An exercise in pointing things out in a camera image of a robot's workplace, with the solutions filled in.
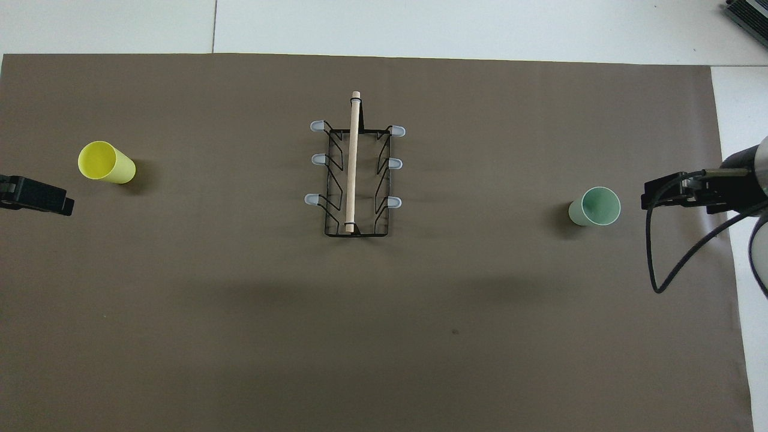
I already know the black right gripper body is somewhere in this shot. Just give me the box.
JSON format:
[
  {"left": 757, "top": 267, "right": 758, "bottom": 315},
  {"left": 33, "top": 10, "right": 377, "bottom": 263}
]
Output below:
[{"left": 684, "top": 146, "right": 767, "bottom": 215}]

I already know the green plastic cup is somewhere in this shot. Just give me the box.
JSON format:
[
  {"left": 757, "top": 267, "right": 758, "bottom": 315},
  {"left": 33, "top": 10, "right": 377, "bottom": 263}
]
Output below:
[{"left": 568, "top": 187, "right": 622, "bottom": 227}]

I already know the yellow plastic cup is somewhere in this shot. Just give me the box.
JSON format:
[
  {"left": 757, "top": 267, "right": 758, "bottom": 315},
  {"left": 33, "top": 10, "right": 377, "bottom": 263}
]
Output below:
[{"left": 78, "top": 140, "right": 136, "bottom": 184}]

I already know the grey ribbed device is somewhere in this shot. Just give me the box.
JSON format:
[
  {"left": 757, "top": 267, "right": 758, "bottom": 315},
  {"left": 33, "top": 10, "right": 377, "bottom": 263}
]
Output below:
[{"left": 723, "top": 0, "right": 768, "bottom": 31}]

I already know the brown table mat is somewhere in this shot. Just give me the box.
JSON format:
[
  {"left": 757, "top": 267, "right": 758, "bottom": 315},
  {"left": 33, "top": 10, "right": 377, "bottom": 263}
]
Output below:
[{"left": 0, "top": 53, "right": 755, "bottom": 432}]

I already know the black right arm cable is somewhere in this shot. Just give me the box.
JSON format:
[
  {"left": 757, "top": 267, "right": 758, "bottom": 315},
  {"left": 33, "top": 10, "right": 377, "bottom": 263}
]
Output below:
[{"left": 645, "top": 170, "right": 768, "bottom": 295}]

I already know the black wire cup rack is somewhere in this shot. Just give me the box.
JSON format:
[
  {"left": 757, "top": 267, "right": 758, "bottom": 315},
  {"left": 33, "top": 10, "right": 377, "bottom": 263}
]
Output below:
[{"left": 304, "top": 91, "right": 407, "bottom": 238}]

